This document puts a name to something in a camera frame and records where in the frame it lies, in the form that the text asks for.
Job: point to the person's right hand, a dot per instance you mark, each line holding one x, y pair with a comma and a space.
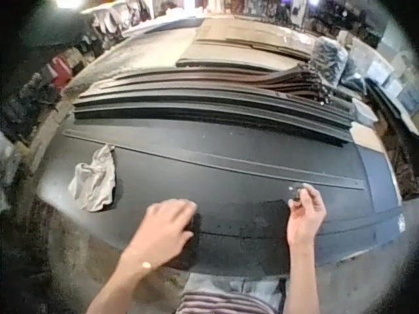
306, 222

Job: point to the person's left hand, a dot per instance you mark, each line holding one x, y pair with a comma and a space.
162, 225

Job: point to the small black round object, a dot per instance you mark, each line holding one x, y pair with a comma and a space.
297, 192

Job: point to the black textured leather sheet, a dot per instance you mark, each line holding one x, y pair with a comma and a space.
242, 242

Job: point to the black leather belt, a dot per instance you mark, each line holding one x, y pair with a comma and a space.
360, 225

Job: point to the crumpled white cloth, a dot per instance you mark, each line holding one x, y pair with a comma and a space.
93, 184

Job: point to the large black work mat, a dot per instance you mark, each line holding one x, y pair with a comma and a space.
229, 178

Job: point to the long black leather strip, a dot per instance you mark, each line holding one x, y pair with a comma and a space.
212, 159

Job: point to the beige cardboard piece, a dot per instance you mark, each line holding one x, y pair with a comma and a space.
366, 139

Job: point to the stack of black belts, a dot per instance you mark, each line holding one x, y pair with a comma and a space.
212, 112

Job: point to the white plastic container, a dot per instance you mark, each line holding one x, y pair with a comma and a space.
363, 111

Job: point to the stack of brown belts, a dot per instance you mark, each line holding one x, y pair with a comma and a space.
229, 80

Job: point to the clear plastic bags of goods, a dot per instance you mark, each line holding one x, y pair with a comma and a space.
329, 59

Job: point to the heap of boxes and packets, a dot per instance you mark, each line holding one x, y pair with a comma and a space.
386, 75

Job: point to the shelf of dark goods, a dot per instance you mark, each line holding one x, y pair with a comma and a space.
36, 91

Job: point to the stack of cardboard sheets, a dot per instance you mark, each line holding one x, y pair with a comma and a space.
242, 39

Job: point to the row of hanging bags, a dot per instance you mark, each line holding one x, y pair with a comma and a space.
114, 23

